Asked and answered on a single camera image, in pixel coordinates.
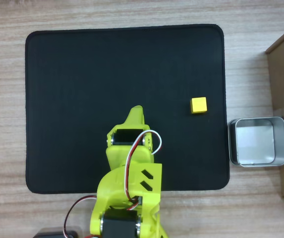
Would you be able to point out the lime green gripper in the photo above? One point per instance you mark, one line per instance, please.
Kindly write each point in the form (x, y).
(118, 156)

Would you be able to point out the lime green robot arm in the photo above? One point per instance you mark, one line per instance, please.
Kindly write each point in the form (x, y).
(122, 183)

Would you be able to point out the black box with clear cover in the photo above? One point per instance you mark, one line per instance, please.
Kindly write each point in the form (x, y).
(57, 233)

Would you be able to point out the square metal tin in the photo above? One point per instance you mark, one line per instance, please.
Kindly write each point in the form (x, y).
(257, 141)

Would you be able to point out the black rectangular mat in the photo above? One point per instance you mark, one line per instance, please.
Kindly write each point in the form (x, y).
(122, 99)

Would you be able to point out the yellow cube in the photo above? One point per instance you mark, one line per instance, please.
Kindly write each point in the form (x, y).
(198, 105)

